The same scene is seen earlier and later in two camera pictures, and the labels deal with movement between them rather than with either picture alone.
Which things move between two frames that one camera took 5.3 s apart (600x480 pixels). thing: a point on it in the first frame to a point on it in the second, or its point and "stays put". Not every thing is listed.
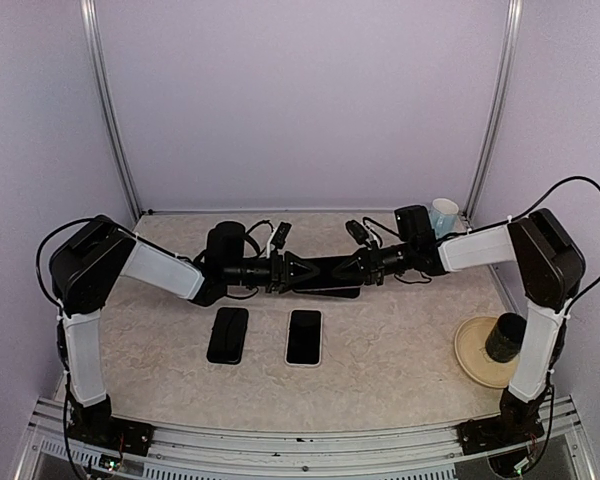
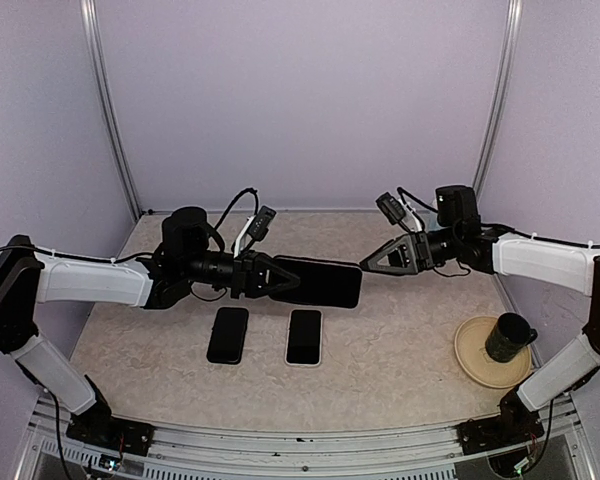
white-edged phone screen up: [304, 337] stays put
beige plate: [474, 358] stays put
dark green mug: [505, 337] stays put
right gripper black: [371, 266] to [416, 253]
